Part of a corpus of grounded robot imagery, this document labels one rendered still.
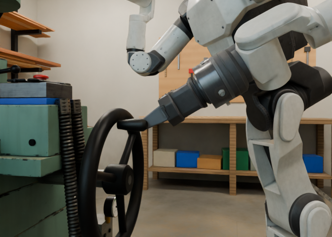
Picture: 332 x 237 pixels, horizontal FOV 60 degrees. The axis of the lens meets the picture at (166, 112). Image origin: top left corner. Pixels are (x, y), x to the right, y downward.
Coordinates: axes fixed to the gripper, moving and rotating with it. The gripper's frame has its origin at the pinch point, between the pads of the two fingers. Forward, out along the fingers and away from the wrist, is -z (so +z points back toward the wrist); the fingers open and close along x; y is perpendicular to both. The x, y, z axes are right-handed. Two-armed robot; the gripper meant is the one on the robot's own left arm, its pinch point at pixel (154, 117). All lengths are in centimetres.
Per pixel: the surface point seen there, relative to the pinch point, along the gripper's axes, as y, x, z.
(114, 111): 5.1, -2.5, -5.5
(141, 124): 0.5, -3.4, -2.1
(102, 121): 4.7, -6.8, -6.7
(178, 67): 17, 339, -18
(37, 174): 2.8, -12.7, -18.7
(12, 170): 5.6, -12.2, -22.6
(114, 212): -19.7, 22.4, -31.0
